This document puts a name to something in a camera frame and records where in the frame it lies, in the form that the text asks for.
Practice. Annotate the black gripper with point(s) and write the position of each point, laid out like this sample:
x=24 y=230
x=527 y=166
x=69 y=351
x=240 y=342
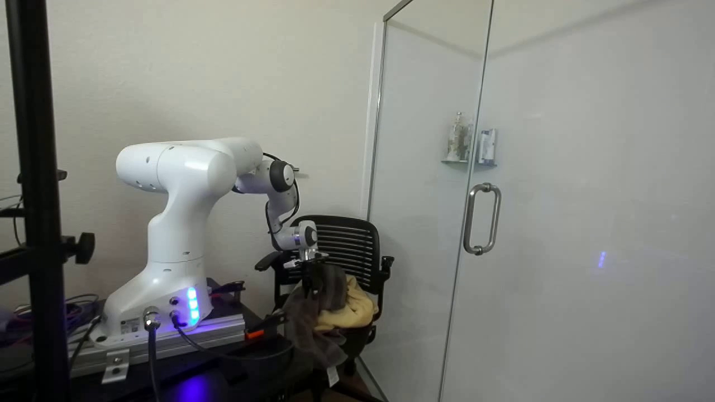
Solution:
x=315 y=281

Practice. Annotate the grey-brown terry cloth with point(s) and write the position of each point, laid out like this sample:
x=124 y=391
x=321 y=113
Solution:
x=302 y=311

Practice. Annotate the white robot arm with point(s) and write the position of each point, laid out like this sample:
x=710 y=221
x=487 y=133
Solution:
x=193 y=177

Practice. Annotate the black mesh office chair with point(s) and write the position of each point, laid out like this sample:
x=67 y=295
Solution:
x=353 y=246

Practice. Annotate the yellow towel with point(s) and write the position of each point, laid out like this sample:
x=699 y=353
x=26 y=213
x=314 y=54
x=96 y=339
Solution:
x=357 y=310

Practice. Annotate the black orange clamp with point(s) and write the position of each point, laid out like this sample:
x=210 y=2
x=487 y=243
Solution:
x=263 y=329

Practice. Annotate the black tripod knob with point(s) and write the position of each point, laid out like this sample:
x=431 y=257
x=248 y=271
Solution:
x=78 y=248

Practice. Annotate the glass shower door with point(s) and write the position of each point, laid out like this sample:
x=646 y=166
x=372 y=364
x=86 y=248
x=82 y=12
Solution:
x=602 y=281

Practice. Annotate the black tripod pole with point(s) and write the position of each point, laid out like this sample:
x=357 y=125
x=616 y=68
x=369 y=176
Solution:
x=41 y=257

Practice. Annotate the black clamp behind rail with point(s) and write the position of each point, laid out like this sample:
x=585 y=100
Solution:
x=225 y=291

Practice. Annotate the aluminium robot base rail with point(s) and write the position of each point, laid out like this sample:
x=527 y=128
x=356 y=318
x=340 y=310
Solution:
x=103 y=351

